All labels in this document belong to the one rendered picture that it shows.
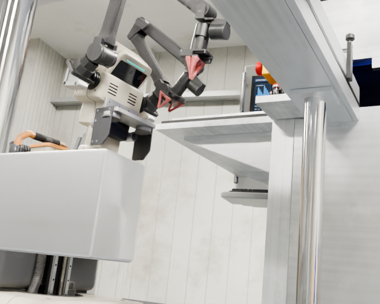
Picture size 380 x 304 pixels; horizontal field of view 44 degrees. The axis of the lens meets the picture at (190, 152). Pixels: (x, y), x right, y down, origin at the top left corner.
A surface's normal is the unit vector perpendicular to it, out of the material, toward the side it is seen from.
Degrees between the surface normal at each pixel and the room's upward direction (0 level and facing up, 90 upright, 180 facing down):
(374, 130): 90
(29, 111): 90
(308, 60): 180
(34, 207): 90
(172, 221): 90
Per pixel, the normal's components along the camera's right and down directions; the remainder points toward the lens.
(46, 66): 0.93, 0.00
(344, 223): -0.47, -0.26
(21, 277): 0.81, -0.06
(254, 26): -0.10, 0.96
